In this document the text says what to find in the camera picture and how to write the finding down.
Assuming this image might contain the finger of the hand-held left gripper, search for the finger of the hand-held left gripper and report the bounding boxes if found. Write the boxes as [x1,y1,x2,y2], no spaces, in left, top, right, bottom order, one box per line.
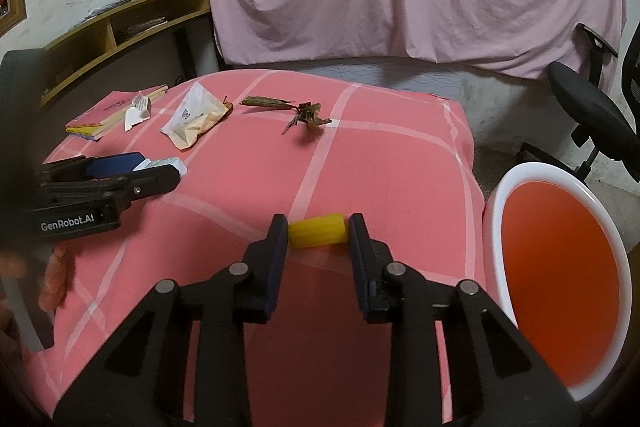
[37,167,181,220]
[40,152,147,182]

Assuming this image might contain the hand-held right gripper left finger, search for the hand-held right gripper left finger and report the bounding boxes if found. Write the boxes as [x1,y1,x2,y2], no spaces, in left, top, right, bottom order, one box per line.
[52,213,291,427]

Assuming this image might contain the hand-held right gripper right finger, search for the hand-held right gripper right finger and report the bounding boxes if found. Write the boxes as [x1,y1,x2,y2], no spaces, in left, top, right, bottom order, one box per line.
[348,213,583,427]

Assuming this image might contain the white blister pack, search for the white blister pack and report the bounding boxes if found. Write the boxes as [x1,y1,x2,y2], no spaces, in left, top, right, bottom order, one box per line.
[134,157,187,180]

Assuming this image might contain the yellow ribbed plastic piece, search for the yellow ribbed plastic piece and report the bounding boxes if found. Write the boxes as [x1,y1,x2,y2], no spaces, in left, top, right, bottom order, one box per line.
[289,212,347,250]

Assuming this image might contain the orange bucket with white rim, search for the orange bucket with white rim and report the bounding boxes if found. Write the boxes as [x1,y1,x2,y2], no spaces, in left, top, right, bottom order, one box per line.
[482,162,632,403]

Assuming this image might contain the person's left hand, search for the person's left hand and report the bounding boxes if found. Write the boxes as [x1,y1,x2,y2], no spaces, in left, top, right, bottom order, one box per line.
[39,243,77,312]

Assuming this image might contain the yellow paperback book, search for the yellow paperback book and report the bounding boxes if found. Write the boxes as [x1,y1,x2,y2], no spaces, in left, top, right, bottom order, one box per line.
[66,124,108,142]

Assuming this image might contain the crumpled white paper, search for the crumpled white paper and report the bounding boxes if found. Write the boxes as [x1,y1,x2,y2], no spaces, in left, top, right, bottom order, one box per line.
[122,91,152,132]

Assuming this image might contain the stack of books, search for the stack of books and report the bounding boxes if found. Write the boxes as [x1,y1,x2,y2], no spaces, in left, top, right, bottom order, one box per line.
[65,84,170,140]

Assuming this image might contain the white paper packet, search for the white paper packet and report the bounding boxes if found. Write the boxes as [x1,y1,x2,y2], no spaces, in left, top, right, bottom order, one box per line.
[160,82,232,151]

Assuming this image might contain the pink checked tablecloth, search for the pink checked tablecloth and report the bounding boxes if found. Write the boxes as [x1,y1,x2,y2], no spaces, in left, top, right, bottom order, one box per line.
[22,69,488,427]

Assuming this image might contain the wooden shelf desk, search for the wooden shelf desk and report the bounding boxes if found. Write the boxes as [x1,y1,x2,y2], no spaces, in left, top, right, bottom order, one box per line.
[40,0,215,108]

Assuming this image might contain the papers inside shelf compartment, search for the papers inside shelf compartment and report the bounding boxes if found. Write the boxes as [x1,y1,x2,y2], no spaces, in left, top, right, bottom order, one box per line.
[122,16,168,40]

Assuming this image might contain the dried leafy twig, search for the dried leafy twig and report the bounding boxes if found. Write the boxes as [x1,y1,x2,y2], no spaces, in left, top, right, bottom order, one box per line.
[240,95,333,136]

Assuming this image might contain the grey quilted mattress side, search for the grey quilted mattress side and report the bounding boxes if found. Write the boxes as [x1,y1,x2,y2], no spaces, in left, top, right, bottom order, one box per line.
[280,56,506,142]

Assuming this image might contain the black mesh office chair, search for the black mesh office chair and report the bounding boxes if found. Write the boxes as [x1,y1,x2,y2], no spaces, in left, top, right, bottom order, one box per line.
[515,23,640,182]

